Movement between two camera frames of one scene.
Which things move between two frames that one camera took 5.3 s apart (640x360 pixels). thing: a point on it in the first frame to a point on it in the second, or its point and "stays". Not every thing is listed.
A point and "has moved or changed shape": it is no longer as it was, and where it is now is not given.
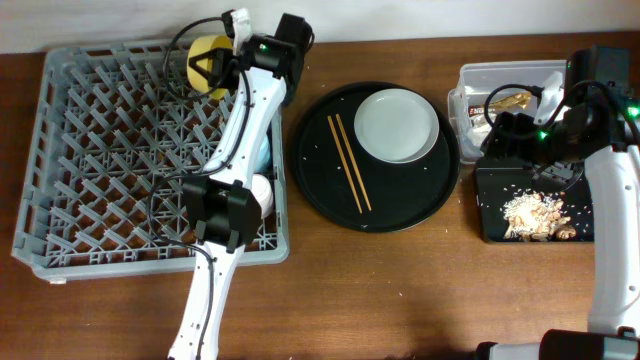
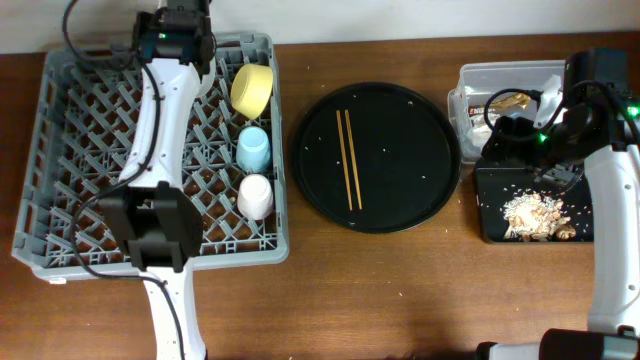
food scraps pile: [536, 216] stays
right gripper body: [522, 140] stays
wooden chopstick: [354, 162] has moved or changed shape
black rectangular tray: [495, 186] stays
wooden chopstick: [345, 163] has moved or changed shape
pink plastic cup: [261, 188] stays
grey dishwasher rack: [115, 130] stays
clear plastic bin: [488, 88] stays
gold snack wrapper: [514, 101] stays
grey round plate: [396, 126] to [201, 87]
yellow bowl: [204, 44] has moved or changed shape
